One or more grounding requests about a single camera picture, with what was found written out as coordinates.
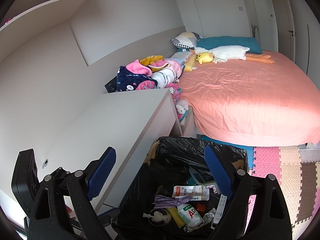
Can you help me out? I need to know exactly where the white green AD bottle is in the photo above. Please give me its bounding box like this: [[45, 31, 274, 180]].
[[177, 204, 203, 228]]

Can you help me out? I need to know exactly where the silver desk cable grommet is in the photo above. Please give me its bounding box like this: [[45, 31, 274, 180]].
[[42, 159, 49, 169]]

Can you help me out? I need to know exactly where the white foam packing piece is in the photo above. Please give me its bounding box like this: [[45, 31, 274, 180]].
[[151, 211, 171, 224]]

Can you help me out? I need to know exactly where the yellow long plush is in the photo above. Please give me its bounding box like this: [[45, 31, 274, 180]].
[[184, 54, 197, 72]]

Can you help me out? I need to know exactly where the teal pillow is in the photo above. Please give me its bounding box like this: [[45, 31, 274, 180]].
[[197, 36, 263, 54]]

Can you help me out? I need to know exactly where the white wall shelf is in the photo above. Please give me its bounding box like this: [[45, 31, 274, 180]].
[[1, 0, 85, 61]]

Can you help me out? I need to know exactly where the white long carton box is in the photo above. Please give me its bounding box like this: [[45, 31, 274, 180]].
[[211, 194, 227, 230]]

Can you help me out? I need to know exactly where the green white snack wrapper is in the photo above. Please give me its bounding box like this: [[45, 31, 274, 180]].
[[184, 208, 216, 232]]

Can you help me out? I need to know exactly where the white bunny plush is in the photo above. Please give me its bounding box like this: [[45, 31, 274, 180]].
[[175, 99, 189, 126]]

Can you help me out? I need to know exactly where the foam puzzle floor mat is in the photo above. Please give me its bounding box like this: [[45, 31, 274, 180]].
[[199, 134, 320, 240]]

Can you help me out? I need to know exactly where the purple plastic bag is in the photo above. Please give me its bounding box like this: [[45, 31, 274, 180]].
[[153, 195, 191, 209]]

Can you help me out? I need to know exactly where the navy blue blanket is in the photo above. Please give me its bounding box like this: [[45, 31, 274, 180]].
[[116, 66, 158, 92]]

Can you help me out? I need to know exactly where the black lined trash bin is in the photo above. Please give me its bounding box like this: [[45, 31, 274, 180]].
[[112, 137, 248, 239]]

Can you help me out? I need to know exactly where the patterned grey yellow pillow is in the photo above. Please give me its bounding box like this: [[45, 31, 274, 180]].
[[171, 32, 202, 49]]

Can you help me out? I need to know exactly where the red plastic lid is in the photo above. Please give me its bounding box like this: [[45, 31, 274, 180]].
[[196, 203, 206, 213]]

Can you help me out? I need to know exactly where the orange white medicine box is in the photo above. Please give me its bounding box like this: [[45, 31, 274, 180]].
[[172, 185, 210, 201]]

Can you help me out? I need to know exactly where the white goose plush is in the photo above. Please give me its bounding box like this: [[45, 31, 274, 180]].
[[190, 46, 274, 64]]

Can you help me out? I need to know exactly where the black wall socket panel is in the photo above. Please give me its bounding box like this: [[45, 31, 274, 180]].
[[105, 77, 117, 93]]

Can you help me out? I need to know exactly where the left bare hand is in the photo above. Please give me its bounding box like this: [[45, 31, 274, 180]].
[[66, 205, 77, 220]]

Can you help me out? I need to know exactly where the white door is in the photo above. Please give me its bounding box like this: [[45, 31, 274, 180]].
[[244, 0, 278, 52]]

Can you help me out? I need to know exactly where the yellow duck plush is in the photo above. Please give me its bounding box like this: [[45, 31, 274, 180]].
[[196, 52, 214, 64]]

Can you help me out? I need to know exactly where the yellow blue snack wrapper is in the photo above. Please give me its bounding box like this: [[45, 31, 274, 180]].
[[166, 207, 185, 228]]

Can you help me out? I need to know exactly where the grey foam corner guard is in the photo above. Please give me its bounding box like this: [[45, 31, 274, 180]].
[[203, 181, 221, 194]]

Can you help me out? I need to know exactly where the white striped clothing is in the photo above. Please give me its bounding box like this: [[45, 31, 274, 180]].
[[151, 59, 184, 88]]

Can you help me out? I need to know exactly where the pink bed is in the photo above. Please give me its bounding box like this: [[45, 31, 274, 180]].
[[179, 52, 319, 147]]

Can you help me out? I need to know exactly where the teal dinosaur snack bag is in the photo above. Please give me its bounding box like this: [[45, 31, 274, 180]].
[[187, 167, 215, 186]]

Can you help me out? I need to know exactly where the pink fleece garment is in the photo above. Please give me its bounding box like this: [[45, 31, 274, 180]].
[[126, 60, 155, 90]]

